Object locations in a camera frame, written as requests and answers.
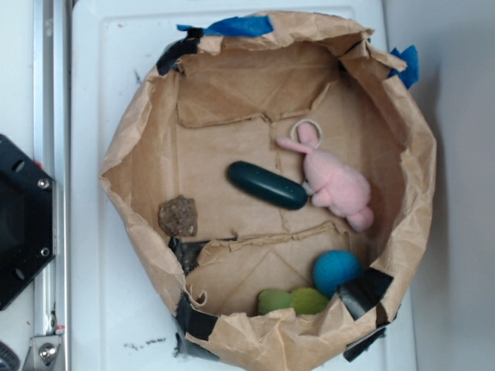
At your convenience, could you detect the dark green plastic pickle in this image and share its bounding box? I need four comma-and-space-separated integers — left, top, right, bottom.
227, 161, 308, 210

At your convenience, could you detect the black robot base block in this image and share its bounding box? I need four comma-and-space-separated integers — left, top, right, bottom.
1, 135, 54, 310

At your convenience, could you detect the brown rock-like lump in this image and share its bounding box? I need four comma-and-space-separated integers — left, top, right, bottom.
158, 195, 198, 237

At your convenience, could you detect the pink plush bunny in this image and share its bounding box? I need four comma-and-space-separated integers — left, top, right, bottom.
275, 119, 374, 233

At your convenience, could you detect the brown paper bag bin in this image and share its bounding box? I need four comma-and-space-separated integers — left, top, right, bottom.
101, 12, 436, 370

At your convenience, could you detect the blue felt ball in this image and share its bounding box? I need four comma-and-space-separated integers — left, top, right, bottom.
312, 250, 363, 298

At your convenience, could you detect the green plush toy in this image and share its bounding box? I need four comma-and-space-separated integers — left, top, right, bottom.
258, 288, 330, 315

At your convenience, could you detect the aluminium frame rail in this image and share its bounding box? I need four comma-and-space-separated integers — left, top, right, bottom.
33, 1, 73, 370

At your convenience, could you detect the metal corner bracket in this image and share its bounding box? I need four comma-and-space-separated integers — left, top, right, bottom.
21, 335, 66, 371

